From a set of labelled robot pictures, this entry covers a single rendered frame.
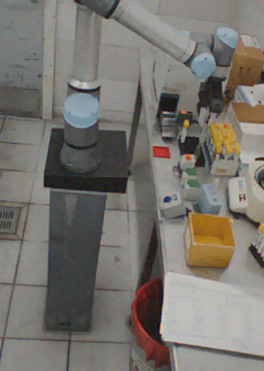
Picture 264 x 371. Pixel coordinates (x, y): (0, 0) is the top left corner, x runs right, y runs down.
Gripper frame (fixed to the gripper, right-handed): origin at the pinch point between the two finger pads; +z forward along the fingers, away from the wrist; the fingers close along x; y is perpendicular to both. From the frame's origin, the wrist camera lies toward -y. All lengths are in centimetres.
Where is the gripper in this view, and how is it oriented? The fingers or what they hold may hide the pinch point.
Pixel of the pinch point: (204, 126)
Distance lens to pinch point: 172.3
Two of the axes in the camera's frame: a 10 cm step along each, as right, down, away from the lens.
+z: -1.3, 7.6, 6.4
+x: -9.9, -0.7, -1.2
